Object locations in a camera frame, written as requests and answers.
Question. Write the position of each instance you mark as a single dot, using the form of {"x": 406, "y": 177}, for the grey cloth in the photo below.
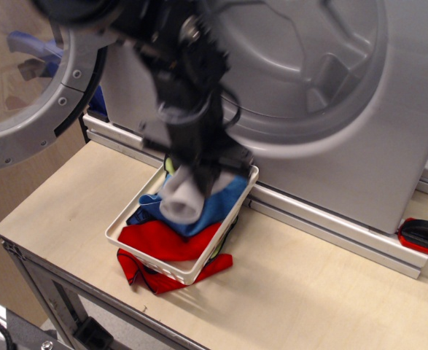
{"x": 182, "y": 202}

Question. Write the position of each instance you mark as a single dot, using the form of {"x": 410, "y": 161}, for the green cloth with black edge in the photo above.
{"x": 169, "y": 166}

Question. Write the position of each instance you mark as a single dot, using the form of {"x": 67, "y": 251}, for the white plastic basket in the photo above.
{"x": 188, "y": 272}

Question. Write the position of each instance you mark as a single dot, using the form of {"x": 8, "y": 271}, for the grey toy laundry machine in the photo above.
{"x": 334, "y": 99}

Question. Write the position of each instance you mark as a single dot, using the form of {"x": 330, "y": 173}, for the metal table frame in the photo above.
{"x": 59, "y": 293}

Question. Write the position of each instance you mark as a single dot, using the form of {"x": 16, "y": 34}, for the red and black clamp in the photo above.
{"x": 413, "y": 234}

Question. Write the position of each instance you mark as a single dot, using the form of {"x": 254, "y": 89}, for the blue clamp behind door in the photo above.
{"x": 46, "y": 55}

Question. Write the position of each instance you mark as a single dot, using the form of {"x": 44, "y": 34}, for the aluminium profile rail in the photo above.
{"x": 381, "y": 248}

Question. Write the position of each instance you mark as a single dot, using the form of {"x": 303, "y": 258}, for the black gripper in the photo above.
{"x": 197, "y": 138}

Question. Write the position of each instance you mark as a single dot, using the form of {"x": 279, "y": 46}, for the dark blue patterned cloth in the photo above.
{"x": 139, "y": 217}

